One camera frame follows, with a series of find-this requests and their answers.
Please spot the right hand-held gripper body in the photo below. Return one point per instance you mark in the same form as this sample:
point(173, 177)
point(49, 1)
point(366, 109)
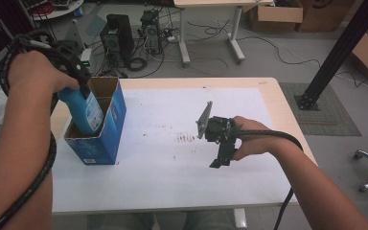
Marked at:
point(220, 129)

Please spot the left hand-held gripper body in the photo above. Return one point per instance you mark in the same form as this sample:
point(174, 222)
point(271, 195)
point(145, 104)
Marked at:
point(68, 59)

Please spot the blue detergent bottle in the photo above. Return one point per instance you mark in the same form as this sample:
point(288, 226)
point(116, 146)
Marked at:
point(84, 115)

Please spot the blue cardboard box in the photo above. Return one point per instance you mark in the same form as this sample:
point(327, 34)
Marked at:
point(99, 148)

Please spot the person's right hand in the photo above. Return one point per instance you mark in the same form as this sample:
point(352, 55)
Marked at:
point(255, 139)

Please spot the person's left hand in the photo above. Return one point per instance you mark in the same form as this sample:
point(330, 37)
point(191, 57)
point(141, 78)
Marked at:
point(35, 73)

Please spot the small white device green light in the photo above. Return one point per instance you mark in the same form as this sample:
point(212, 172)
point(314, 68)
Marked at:
point(88, 54)

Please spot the round white table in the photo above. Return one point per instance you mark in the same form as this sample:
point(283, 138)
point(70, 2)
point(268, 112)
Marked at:
point(60, 12)

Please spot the black computer tower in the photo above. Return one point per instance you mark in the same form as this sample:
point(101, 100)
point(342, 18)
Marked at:
point(118, 35)

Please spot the black metal stand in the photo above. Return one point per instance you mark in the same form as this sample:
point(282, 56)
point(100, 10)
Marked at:
point(22, 16)

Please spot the white table leg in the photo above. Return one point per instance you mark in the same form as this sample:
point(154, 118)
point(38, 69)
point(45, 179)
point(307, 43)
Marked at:
point(239, 218)

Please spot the white table mat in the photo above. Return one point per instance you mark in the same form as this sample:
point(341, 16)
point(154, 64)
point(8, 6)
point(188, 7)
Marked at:
point(159, 182)

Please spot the open grey computer tower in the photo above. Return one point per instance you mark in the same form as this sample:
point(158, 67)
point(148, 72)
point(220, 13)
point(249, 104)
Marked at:
point(150, 30)

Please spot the white power strip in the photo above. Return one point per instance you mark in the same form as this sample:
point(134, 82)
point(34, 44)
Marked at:
point(171, 39)

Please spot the grey floor mat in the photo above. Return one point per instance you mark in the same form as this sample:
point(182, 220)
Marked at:
point(329, 118)

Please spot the small open cardboard box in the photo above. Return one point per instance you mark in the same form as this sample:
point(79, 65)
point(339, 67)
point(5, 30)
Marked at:
point(278, 16)

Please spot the white desk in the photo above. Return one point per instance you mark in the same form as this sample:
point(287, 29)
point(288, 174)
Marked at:
point(204, 2)

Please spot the large closed cardboard box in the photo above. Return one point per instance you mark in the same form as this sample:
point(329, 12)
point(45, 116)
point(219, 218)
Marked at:
point(322, 14)

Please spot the black metal post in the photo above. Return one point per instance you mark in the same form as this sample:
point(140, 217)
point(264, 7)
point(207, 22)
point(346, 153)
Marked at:
point(338, 48)

